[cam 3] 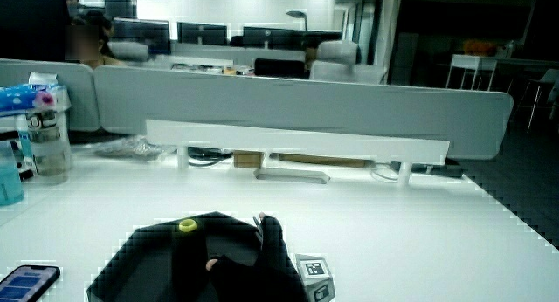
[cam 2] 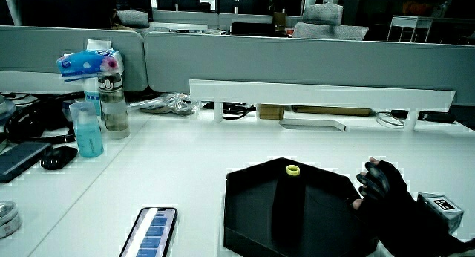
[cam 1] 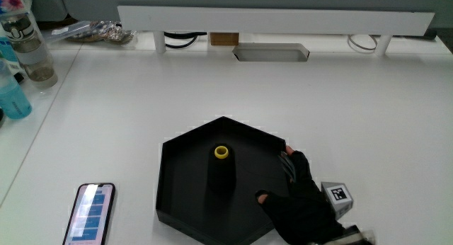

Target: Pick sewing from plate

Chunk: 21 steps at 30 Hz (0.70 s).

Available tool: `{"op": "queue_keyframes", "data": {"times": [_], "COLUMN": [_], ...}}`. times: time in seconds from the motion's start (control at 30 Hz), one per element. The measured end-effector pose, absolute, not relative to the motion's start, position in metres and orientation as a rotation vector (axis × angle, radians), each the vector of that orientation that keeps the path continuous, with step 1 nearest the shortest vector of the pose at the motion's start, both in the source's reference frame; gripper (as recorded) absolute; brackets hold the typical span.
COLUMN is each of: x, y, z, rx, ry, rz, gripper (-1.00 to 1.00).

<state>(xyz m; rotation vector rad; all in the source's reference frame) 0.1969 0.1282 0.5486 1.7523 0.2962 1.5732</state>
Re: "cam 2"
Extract person's right hand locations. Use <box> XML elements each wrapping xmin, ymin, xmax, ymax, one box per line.
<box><xmin>351</xmin><ymin>157</ymin><xmax>465</xmax><ymax>257</ymax></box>

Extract black sewing thread spool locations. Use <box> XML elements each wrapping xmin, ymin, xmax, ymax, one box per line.
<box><xmin>270</xmin><ymin>164</ymin><xmax>307</xmax><ymax>240</ymax></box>

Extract black hexagonal plate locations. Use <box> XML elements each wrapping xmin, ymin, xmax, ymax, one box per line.
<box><xmin>223</xmin><ymin>157</ymin><xmax>379</xmax><ymax>257</ymax></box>

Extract person's right forearm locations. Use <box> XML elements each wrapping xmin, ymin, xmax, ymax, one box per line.
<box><xmin>445</xmin><ymin>236</ymin><xmax>475</xmax><ymax>257</ymax></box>

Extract black power adapter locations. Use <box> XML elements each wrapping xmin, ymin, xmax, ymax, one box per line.
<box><xmin>389</xmin><ymin>109</ymin><xmax>456</xmax><ymax>125</ymax></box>

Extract flat brown board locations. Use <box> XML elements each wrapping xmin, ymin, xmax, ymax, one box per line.
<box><xmin>291</xmin><ymin>105</ymin><xmax>373</xmax><ymax>117</ymax></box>

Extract white desk shelf riser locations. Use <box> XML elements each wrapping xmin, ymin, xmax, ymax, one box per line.
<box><xmin>189</xmin><ymin>79</ymin><xmax>456</xmax><ymax>132</ymax></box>

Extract small cardboard box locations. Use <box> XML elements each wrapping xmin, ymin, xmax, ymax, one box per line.
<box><xmin>258</xmin><ymin>104</ymin><xmax>285</xmax><ymax>121</ymax></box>

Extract long grey desk partition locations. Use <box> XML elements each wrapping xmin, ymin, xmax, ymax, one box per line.
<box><xmin>143</xmin><ymin>30</ymin><xmax>475</xmax><ymax>106</ymax></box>

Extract white metal rack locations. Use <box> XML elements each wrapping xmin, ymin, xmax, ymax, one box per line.
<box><xmin>386</xmin><ymin>15</ymin><xmax>434</xmax><ymax>44</ymax></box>

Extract grey office chair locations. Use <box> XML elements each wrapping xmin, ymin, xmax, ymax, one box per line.
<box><xmin>292</xmin><ymin>2</ymin><xmax>370</xmax><ymax>42</ymax></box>
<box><xmin>116</xmin><ymin>10</ymin><xmax>151</xmax><ymax>29</ymax></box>

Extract brown bag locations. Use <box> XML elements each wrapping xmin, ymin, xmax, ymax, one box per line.
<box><xmin>272</xmin><ymin>10</ymin><xmax>288</xmax><ymax>32</ymax></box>

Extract smartphone with lit screen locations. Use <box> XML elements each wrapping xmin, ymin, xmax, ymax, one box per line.
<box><xmin>118</xmin><ymin>206</ymin><xmax>179</xmax><ymax>257</ymax></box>

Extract crumpled clear plastic bag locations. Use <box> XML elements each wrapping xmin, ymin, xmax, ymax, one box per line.
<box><xmin>128</xmin><ymin>92</ymin><xmax>202</xmax><ymax>117</ymax></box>

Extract black computer monitor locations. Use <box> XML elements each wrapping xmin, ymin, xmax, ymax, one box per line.
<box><xmin>214</xmin><ymin>0</ymin><xmax>274</xmax><ymax>16</ymax></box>
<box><xmin>155</xmin><ymin>0</ymin><xmax>202</xmax><ymax>13</ymax></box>
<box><xmin>110</xmin><ymin>0</ymin><xmax>154</xmax><ymax>13</ymax></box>

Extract clear water bottle dark lid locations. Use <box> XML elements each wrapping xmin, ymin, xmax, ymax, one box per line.
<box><xmin>97</xmin><ymin>73</ymin><xmax>131</xmax><ymax>140</ymax></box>

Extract translucent blue bottle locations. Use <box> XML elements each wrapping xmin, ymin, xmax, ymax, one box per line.
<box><xmin>68</xmin><ymin>100</ymin><xmax>105</xmax><ymax>159</ymax></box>

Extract white spray bottle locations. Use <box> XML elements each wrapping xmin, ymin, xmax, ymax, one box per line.
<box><xmin>82</xmin><ymin>77</ymin><xmax>102</xmax><ymax>117</ymax></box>

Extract black computer mouse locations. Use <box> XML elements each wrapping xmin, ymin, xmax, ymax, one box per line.
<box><xmin>40</xmin><ymin>145</ymin><xmax>79</xmax><ymax>171</ymax></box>

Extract blue tissue pack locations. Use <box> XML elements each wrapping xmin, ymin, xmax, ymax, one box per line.
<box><xmin>56</xmin><ymin>39</ymin><xmax>124</xmax><ymax>83</ymax></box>

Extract black headphones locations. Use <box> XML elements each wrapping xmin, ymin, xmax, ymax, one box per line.
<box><xmin>4</xmin><ymin>92</ymin><xmax>85</xmax><ymax>145</ymax></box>

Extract dark flat phone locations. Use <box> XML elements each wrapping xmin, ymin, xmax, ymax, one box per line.
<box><xmin>0</xmin><ymin>141</ymin><xmax>53</xmax><ymax>184</ymax></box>

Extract short grey desk partition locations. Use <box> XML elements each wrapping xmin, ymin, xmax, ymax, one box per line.
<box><xmin>0</xmin><ymin>25</ymin><xmax>149</xmax><ymax>93</ymax></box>

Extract white coiled cable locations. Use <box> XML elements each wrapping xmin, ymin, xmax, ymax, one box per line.
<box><xmin>376</xmin><ymin>111</ymin><xmax>406</xmax><ymax>129</ymax></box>

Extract grey desk cable cover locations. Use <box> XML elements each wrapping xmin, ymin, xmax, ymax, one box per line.
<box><xmin>278</xmin><ymin>118</ymin><xmax>347</xmax><ymax>133</ymax></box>

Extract black looped cable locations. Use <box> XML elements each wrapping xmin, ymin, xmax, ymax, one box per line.
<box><xmin>221</xmin><ymin>102</ymin><xmax>258</xmax><ymax>121</ymax></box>

